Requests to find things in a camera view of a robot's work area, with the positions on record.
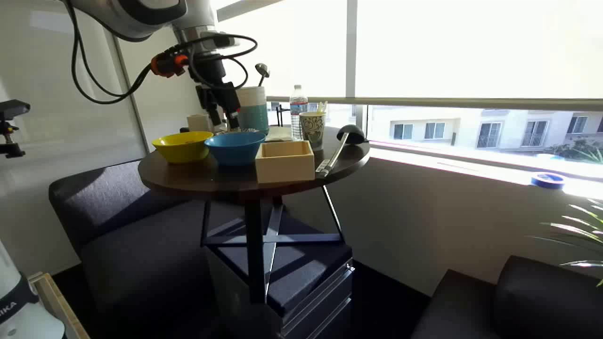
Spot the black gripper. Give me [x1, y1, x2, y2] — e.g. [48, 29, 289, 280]
[187, 54, 244, 133]

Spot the blue bowl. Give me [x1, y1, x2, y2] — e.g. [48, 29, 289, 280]
[204, 129, 270, 170]

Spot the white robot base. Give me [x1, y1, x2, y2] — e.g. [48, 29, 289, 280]
[0, 242, 68, 339]

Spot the yellow bowl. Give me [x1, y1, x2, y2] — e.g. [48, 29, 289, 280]
[151, 131, 215, 167]

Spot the cream cup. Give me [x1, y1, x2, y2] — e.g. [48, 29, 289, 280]
[187, 112, 215, 135]

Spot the tall white teal canister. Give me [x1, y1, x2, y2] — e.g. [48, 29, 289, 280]
[234, 86, 272, 138]

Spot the metal spoon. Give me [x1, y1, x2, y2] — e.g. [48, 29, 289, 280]
[253, 63, 272, 89]

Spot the round dark wooden table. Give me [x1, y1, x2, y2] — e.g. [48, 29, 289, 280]
[138, 125, 374, 308]

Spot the clear water bottle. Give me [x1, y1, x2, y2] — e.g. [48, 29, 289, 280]
[289, 84, 310, 138]

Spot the light wooden box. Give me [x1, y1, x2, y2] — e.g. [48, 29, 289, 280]
[253, 138, 317, 185]

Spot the patterned paper cup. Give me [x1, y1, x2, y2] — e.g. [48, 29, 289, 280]
[298, 112, 327, 151]

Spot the dark grey sofa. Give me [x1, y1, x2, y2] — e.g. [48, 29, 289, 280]
[48, 159, 253, 339]

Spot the blue tape roll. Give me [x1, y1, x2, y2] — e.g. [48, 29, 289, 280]
[530, 172, 566, 191]

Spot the black leather armchair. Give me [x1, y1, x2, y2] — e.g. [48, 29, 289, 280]
[411, 253, 603, 339]

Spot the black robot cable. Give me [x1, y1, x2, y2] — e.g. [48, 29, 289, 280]
[63, 0, 261, 108]

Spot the black camera on tripod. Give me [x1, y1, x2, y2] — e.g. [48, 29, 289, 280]
[0, 99, 33, 161]

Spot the light wooden frame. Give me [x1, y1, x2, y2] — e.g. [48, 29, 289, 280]
[27, 270, 91, 339]

